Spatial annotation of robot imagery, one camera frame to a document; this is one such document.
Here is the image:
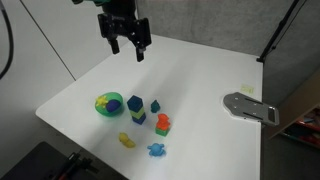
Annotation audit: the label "orange rubber toy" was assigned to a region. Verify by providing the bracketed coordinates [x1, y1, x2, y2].
[155, 113, 172, 130]

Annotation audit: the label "teal rubber toy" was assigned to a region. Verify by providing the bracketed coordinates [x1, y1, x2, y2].
[150, 99, 162, 114]

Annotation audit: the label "yellow rubber toy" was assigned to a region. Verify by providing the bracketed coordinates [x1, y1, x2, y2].
[118, 132, 136, 149]

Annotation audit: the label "purple round toy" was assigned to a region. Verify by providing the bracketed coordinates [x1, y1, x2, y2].
[105, 99, 122, 112]

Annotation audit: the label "black case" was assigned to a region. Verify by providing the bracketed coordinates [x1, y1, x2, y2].
[0, 141, 130, 180]

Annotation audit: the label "dark blue block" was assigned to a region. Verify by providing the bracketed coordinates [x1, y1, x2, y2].
[131, 113, 147, 126]

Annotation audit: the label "black and red tool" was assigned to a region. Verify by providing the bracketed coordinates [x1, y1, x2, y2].
[49, 151, 100, 180]

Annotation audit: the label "light blue turtle toy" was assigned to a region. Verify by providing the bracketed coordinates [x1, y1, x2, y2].
[147, 142, 167, 158]

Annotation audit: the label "red items on shelf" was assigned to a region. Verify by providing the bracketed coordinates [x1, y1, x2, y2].
[282, 108, 320, 147]

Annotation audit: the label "wooden shelf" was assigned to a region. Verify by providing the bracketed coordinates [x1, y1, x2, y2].
[266, 68, 320, 150]

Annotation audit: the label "grey metal mounting plate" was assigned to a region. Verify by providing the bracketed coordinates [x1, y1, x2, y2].
[222, 92, 280, 127]

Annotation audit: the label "lime green block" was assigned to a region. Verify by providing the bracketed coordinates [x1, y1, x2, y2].
[129, 106, 146, 120]

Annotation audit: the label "pale yellow sticky note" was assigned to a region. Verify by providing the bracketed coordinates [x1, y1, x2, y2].
[240, 84, 255, 94]

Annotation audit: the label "yellow star toy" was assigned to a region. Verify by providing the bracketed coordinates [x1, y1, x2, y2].
[95, 95, 109, 108]

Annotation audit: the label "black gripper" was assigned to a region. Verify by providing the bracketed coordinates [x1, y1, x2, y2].
[97, 12, 153, 63]

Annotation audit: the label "black cable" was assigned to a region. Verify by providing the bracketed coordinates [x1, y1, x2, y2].
[0, 0, 15, 81]

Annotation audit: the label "black tripod pole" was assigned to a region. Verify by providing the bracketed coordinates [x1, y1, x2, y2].
[256, 0, 308, 64]

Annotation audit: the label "green plastic bowl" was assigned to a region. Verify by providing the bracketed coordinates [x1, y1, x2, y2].
[94, 91, 125, 118]

